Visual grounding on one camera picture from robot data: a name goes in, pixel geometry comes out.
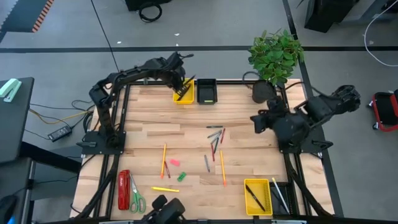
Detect black plastic bin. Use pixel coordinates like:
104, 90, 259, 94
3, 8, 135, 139
196, 78, 218, 105
269, 182, 295, 216

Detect thin black floor cable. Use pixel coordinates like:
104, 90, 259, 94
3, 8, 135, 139
29, 98, 97, 111

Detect yellow pencil orange tip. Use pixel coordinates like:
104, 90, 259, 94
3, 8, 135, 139
219, 149, 228, 187
160, 143, 167, 180

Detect black handheld device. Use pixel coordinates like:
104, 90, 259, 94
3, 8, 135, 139
139, 194, 187, 224

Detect black power adapter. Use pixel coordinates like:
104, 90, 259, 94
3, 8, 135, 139
47, 125, 73, 143

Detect red and black cart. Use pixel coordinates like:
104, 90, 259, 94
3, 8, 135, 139
368, 89, 398, 133

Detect black aluminium table frame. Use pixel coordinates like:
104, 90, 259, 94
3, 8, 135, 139
74, 79, 335, 220

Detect yellow highlighter pen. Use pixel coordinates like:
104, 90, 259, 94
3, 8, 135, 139
150, 186, 180, 193

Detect black box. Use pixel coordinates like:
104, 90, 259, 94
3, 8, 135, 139
124, 0, 172, 12

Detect orange cable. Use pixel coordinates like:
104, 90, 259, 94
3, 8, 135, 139
29, 108, 91, 125

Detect coiled black cable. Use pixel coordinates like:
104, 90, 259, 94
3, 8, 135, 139
138, 1, 163, 23

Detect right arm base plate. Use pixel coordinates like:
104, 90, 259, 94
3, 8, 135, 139
277, 127, 334, 155

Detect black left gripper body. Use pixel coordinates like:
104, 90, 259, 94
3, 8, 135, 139
163, 52, 187, 85

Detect red stapler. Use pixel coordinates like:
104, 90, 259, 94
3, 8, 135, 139
118, 169, 131, 211

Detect black cabinet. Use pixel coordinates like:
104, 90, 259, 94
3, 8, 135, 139
303, 0, 358, 34

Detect black orange foam mat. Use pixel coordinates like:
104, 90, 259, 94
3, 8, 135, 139
0, 0, 55, 34

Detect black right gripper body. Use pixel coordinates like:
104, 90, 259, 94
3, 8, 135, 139
263, 104, 285, 133

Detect black side table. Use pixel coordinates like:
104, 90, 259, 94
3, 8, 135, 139
0, 77, 35, 164

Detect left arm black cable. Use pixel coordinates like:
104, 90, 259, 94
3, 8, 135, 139
174, 51, 195, 62

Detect black stand beam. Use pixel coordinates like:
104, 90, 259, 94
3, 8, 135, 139
19, 141, 82, 174

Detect right arm sleeved cable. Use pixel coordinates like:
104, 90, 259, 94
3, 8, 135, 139
241, 70, 324, 97

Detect green handled scissors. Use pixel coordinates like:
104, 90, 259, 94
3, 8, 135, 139
129, 173, 147, 214

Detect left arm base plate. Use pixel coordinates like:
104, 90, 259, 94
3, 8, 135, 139
81, 129, 127, 156

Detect mint green stapler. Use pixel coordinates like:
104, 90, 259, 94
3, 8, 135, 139
0, 78, 22, 103

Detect white cable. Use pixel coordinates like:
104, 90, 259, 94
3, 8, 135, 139
363, 0, 398, 68

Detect potted green plant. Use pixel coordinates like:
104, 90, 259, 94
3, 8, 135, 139
248, 28, 305, 104

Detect yellow plastic bin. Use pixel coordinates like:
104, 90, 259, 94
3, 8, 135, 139
172, 77, 195, 105
243, 177, 274, 216

